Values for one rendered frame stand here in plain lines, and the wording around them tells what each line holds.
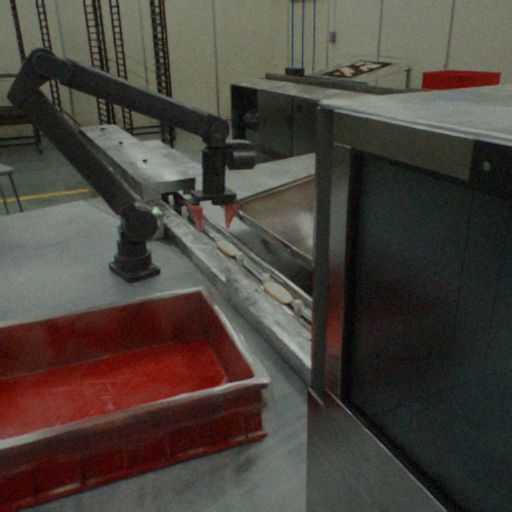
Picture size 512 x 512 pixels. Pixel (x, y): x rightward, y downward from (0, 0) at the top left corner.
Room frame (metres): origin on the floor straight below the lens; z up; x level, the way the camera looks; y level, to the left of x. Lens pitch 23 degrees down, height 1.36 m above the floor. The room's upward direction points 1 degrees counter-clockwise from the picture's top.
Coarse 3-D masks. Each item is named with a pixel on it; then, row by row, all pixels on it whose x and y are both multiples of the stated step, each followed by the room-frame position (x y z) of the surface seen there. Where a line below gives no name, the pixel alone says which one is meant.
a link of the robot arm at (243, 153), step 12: (216, 132) 1.25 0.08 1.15; (216, 144) 1.25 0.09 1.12; (228, 144) 1.27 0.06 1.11; (240, 144) 1.29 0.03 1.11; (252, 144) 1.30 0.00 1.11; (240, 156) 1.28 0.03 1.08; (252, 156) 1.29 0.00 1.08; (228, 168) 1.30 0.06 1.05; (240, 168) 1.29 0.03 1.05; (252, 168) 1.30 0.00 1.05
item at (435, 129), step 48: (384, 96) 0.49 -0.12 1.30; (432, 96) 0.48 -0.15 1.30; (480, 96) 0.47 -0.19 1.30; (336, 144) 0.43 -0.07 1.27; (384, 144) 0.38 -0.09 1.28; (432, 144) 0.33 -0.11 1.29; (480, 144) 0.30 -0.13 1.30; (336, 192) 0.43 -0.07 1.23; (336, 240) 0.43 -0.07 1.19; (336, 288) 0.42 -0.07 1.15; (336, 336) 0.42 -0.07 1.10; (336, 384) 0.42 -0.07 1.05; (336, 432) 0.42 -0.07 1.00; (336, 480) 0.42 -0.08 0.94; (384, 480) 0.35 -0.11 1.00
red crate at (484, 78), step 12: (432, 72) 4.84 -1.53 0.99; (444, 72) 4.92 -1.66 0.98; (456, 72) 4.91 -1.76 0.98; (468, 72) 4.80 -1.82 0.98; (480, 72) 4.70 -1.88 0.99; (492, 72) 4.59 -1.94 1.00; (432, 84) 4.68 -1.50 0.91; (444, 84) 4.57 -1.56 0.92; (456, 84) 4.47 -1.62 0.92; (468, 84) 4.37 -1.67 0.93; (480, 84) 4.42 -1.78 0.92; (492, 84) 4.48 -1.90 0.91
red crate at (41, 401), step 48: (0, 384) 0.75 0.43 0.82; (48, 384) 0.75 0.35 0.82; (96, 384) 0.74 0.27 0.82; (144, 384) 0.74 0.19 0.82; (192, 384) 0.74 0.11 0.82; (0, 432) 0.63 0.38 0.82; (192, 432) 0.58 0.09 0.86; (240, 432) 0.60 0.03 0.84; (48, 480) 0.51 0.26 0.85; (96, 480) 0.53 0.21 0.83
